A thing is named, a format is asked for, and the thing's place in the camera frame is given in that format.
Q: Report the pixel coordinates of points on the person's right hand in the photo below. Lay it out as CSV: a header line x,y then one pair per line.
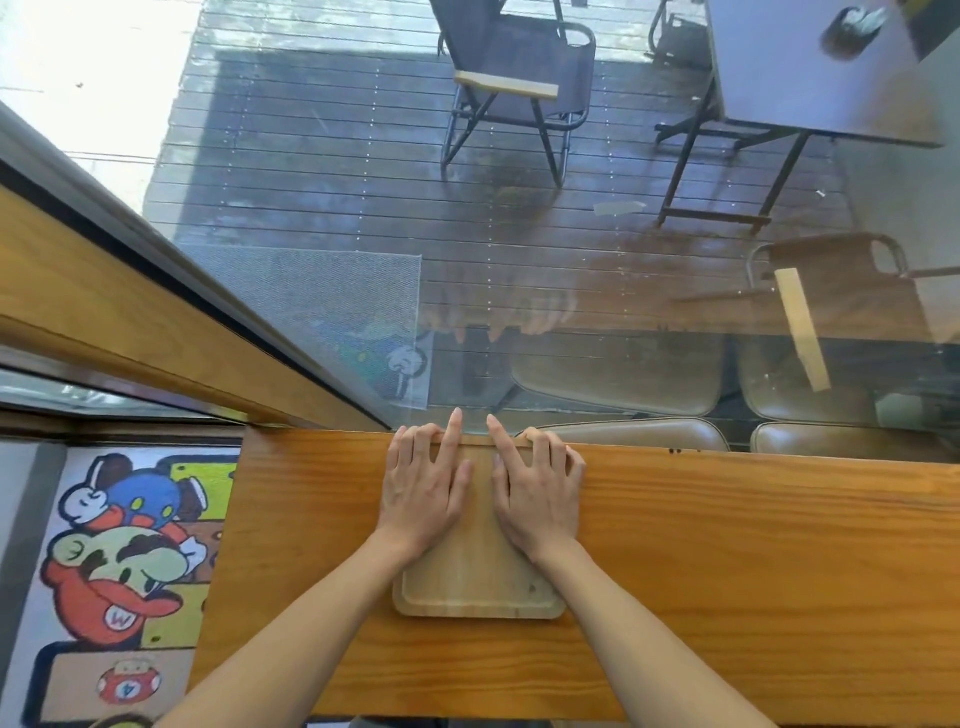
x,y
544,502

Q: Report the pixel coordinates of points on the person's left hand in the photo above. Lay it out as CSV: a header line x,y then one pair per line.
x,y
420,495

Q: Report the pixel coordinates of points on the square wooden tray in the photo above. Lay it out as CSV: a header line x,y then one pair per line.
x,y
472,585

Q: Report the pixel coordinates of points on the person's left forearm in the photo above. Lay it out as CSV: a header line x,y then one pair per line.
x,y
285,645

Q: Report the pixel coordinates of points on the person's right forearm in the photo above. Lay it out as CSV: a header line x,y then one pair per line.
x,y
652,652

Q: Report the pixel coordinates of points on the long wooden table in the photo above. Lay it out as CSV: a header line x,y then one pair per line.
x,y
712,562

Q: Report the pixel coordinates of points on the grey doormat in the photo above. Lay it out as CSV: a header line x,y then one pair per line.
x,y
322,315

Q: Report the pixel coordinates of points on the cartoon hopscotch rug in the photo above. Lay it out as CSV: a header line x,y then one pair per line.
x,y
112,577

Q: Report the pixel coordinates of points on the dark folding chair wooden armrests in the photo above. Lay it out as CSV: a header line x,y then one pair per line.
x,y
525,45
825,285

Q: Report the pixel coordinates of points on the black folding chair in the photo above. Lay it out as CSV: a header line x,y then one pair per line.
x,y
682,34

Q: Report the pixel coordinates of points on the grey outdoor folding table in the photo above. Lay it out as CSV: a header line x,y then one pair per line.
x,y
787,67

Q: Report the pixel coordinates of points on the dark ashtray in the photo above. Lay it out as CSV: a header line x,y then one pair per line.
x,y
851,34

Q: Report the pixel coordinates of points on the wooden door frame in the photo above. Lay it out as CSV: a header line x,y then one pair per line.
x,y
112,300

